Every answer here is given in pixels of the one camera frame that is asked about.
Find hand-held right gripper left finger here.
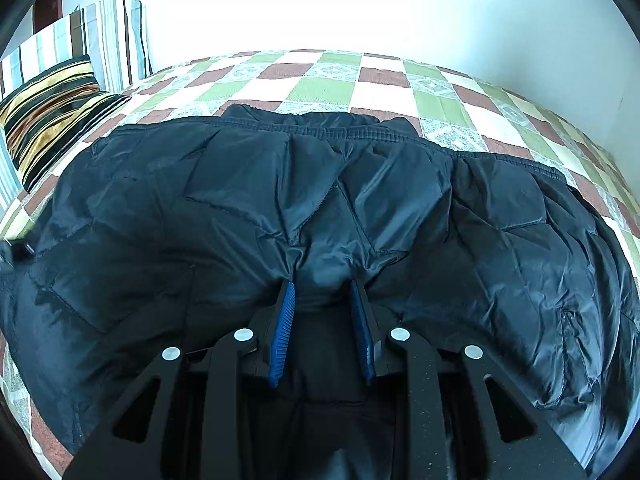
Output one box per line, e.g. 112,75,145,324
62,280,299,480

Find dark gold striped cushion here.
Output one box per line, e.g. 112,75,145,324
0,54,132,195

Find black quilted jacket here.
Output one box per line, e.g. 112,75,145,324
0,104,640,480

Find checkered patchwork bed sheet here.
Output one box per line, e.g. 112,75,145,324
0,49,640,478

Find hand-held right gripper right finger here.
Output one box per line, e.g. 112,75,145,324
349,279,589,480

